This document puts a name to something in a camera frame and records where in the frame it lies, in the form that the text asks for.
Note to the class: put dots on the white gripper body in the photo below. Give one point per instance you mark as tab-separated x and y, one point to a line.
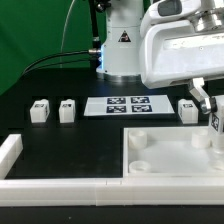
173	54

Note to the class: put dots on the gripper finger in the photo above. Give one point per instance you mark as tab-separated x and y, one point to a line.
207	104

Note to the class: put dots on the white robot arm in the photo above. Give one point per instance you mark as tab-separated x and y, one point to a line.
128	22

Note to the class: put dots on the white sheet with markers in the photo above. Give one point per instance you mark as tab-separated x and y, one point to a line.
128	105

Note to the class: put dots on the black pole with connector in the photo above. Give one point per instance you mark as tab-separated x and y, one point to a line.
94	7

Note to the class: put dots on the white L-shaped fence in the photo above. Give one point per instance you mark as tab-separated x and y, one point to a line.
145	190

